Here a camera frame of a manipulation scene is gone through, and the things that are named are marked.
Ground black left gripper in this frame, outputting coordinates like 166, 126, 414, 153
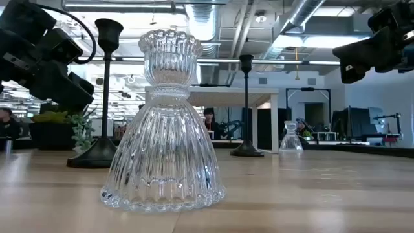
0, 28, 95, 113

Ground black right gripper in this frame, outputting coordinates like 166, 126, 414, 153
332, 0, 414, 85

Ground black metal candlestick holder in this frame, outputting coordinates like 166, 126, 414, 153
66, 18, 124, 169
230, 54, 265, 158

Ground clear ribbed glass candle holder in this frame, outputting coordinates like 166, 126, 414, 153
100, 28, 226, 214
279, 120, 304, 153

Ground artificial succulent in black pot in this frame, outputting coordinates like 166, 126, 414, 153
29, 106, 97, 153

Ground dark computer monitor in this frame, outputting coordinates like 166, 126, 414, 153
331, 106, 386, 139

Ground person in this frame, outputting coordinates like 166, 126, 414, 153
202, 107, 221, 140
294, 118, 312, 145
0, 107, 22, 140

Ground ceiling light strip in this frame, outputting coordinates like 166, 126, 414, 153
197, 59, 341, 67

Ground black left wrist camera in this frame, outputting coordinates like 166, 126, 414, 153
45, 28, 84, 64

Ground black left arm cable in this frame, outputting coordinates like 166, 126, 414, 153
34, 3, 98, 65

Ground black rig frame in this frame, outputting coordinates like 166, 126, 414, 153
285, 87, 332, 131

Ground yellow hanging cord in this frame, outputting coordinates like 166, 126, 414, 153
294, 47, 300, 82

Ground silver ventilation duct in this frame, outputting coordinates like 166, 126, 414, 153
185, 3, 218, 59
264, 0, 326, 61

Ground black aluminium frame rails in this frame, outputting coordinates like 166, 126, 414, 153
210, 140, 414, 159

